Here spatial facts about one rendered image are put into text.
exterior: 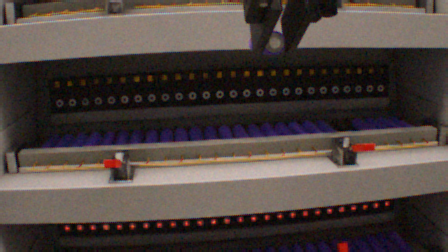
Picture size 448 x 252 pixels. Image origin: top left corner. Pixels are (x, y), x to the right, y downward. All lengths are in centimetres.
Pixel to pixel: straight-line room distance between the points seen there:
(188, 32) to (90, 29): 11
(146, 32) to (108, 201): 20
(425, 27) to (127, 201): 43
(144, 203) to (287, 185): 16
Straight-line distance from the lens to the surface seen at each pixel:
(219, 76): 64
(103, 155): 53
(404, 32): 57
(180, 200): 48
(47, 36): 52
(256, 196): 49
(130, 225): 66
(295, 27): 30
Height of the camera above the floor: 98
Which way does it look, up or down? 2 degrees up
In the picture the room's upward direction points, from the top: 3 degrees counter-clockwise
